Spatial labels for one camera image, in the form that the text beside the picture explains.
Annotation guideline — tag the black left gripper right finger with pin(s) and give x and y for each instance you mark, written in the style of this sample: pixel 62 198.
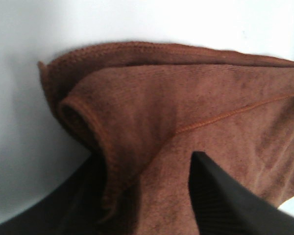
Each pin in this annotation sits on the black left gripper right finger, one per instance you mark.
pixel 224 207

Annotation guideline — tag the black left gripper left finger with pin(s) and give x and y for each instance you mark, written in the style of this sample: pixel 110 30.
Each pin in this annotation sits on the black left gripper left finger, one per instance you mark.
pixel 51 203

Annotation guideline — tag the brown microfibre towel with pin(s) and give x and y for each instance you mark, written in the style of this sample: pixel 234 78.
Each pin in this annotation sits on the brown microfibre towel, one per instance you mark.
pixel 143 108

